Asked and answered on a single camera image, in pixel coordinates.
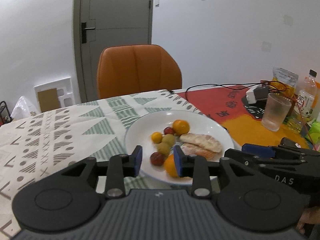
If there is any black shoe rack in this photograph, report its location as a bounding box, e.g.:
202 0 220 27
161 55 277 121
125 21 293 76
0 101 12 127

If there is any grey door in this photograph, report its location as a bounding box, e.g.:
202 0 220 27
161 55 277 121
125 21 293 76
73 0 154 103

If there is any medium orange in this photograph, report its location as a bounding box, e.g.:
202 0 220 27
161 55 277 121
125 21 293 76
172 119 190 135

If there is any orange peeled pomelo piece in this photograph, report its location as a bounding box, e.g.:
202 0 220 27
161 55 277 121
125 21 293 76
180 143 216 159

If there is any patterned tablecloth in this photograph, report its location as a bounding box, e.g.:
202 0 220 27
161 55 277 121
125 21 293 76
0 89 200 235

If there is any green round fruit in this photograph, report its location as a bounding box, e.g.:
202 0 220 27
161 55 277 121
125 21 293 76
157 142 171 155

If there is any white foam packaging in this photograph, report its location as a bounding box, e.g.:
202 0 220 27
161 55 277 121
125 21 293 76
33 76 76 113

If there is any frosted plastic cup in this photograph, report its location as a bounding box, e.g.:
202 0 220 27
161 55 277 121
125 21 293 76
261 93 292 132

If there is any large orange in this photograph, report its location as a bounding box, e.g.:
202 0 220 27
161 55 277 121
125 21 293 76
164 154 192 179

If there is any red and yellow mat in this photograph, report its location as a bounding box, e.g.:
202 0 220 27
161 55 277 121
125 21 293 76
174 84 310 149

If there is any pale peeled pomelo piece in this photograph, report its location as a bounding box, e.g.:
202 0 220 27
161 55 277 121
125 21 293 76
180 133 223 153

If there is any white plate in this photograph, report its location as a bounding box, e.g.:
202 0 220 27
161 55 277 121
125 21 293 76
124 110 235 186

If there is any person's right hand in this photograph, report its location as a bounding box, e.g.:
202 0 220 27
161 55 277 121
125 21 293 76
296 204 320 237

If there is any black door handle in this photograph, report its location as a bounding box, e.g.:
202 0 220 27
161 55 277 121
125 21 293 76
81 20 97 43

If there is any black cable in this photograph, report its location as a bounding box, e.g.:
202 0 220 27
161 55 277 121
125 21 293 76
168 81 272 95

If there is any white power adapter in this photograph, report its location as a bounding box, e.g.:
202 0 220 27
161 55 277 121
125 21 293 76
246 86 273 104

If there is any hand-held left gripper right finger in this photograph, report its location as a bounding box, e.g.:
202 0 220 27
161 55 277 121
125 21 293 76
173 145 253 198

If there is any green box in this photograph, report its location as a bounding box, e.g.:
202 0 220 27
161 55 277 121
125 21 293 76
306 119 320 145

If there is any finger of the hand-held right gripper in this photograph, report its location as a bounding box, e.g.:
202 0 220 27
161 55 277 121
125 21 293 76
241 143 278 157
224 148 263 172

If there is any orange leather chair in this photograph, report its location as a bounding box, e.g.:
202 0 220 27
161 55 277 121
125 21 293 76
96 44 183 99

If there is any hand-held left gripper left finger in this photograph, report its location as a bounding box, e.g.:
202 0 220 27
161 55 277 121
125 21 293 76
60 145 143 199

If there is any clear plastic bag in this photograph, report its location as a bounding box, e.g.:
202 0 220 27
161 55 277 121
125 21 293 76
10 96 40 121

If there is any clear drink bottle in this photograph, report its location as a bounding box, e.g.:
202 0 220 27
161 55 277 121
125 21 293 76
295 69 318 120

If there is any dark red plum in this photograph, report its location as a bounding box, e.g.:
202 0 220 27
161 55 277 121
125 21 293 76
150 152 166 166

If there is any yellow snack bag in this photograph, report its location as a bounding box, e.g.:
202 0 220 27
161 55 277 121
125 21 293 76
272 66 299 96

